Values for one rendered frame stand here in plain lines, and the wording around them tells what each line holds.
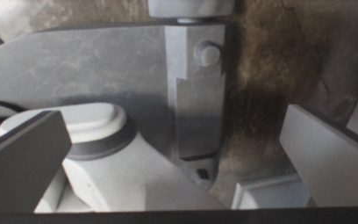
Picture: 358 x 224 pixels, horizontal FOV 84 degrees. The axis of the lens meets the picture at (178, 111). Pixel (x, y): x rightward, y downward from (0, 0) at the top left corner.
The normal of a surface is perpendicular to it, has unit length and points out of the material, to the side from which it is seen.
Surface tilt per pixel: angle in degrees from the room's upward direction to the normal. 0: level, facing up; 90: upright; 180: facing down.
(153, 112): 0
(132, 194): 90
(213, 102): 0
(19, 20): 0
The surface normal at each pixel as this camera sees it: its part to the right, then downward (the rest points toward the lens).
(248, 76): 0.20, 0.47
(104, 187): -0.03, -0.87
